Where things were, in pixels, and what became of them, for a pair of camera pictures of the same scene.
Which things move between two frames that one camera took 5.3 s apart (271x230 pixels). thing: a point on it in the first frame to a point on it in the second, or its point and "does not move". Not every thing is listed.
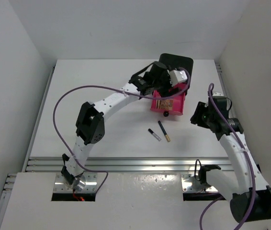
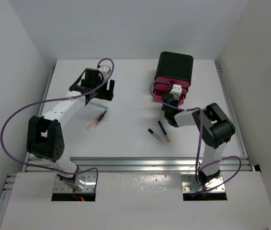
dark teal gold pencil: (164, 132) does not move
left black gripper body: (163, 82) to (100, 92)
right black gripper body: (211, 116) to (166, 114)
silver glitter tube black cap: (154, 134) does not move
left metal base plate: (90, 187) does not move
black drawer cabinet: (174, 62) does not move
